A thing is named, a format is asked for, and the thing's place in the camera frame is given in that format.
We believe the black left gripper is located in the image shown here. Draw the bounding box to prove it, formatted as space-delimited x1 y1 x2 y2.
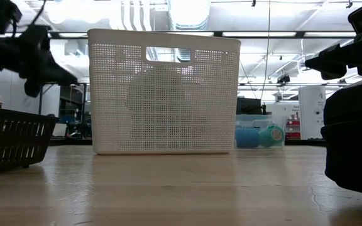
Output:
0 24 79 98

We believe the white perforated plastic basket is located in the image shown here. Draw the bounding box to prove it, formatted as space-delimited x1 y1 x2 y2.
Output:
87 28 242 156

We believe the teal bandage roll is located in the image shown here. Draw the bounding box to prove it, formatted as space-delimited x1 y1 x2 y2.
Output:
258 124 285 149

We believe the blue bandage roll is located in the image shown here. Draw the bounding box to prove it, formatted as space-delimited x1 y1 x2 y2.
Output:
234 126 261 149

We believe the black slotted plastic basket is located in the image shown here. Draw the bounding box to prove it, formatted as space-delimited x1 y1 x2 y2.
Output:
0 105 58 176

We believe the clear plastic bin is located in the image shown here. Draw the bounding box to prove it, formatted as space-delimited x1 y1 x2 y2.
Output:
234 114 287 149

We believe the white cabinet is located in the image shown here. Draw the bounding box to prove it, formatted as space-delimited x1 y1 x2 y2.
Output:
298 85 327 141

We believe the black ceiling-hung device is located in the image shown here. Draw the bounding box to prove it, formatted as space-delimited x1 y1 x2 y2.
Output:
277 73 292 85

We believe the black computer monitor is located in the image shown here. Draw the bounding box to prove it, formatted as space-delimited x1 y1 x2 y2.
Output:
236 97 263 116

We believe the black ceiling beam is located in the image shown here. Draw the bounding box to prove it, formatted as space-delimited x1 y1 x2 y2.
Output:
50 30 358 40

